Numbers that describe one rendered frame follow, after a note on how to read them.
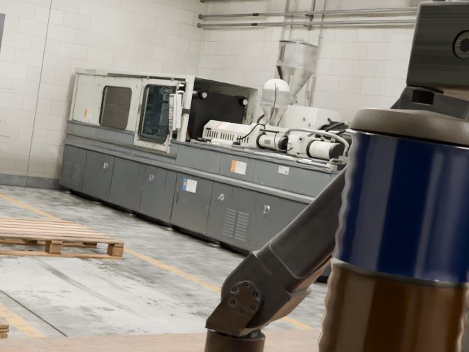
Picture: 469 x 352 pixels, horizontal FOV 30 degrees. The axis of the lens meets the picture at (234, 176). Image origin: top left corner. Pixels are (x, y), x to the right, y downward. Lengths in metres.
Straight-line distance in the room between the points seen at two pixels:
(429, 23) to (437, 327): 0.31
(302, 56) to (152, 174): 2.20
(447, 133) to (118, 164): 10.37
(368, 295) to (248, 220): 8.02
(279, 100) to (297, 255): 7.77
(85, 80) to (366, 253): 11.58
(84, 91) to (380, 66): 4.02
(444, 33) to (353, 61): 9.88
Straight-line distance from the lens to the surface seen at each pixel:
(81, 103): 11.80
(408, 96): 0.83
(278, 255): 0.88
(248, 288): 0.89
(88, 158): 11.35
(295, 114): 8.82
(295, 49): 9.01
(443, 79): 0.50
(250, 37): 12.12
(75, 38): 12.19
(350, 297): 0.23
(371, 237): 0.22
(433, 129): 0.22
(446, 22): 0.51
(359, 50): 10.35
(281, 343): 1.25
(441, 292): 0.23
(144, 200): 9.96
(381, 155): 0.22
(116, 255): 7.20
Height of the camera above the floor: 1.19
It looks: 3 degrees down
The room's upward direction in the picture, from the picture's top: 9 degrees clockwise
